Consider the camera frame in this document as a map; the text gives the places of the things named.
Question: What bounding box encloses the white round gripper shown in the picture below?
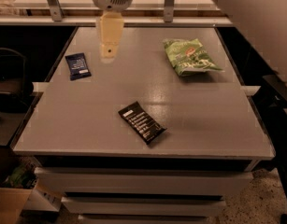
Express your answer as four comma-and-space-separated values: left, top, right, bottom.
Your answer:
93, 0, 133, 59

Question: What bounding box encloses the blue rxbar blueberry wrapper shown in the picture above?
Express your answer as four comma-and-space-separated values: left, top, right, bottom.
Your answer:
65, 53, 92, 80

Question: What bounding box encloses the black rxbar wrapper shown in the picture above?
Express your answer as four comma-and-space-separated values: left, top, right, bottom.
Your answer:
119, 102, 165, 145

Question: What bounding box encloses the green chip bag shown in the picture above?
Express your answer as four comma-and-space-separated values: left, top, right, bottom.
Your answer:
163, 38, 222, 77

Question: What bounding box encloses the black office chair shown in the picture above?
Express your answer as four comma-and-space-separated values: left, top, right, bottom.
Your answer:
0, 47, 34, 113

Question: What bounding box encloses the grey drawer cabinet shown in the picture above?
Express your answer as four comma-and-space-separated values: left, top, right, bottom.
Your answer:
14, 27, 274, 224

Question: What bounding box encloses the cardboard box with items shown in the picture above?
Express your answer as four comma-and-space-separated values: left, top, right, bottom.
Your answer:
0, 164, 61, 224

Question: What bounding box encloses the metal shelf bracket middle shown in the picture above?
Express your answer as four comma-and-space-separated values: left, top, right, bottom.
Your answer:
164, 0, 175, 22

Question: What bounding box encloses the metal shelf bracket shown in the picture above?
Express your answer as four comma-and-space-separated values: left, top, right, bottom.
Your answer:
47, 0, 63, 21
164, 0, 175, 22

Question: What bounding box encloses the metal shelf bracket left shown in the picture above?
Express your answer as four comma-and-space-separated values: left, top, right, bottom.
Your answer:
47, 0, 63, 21

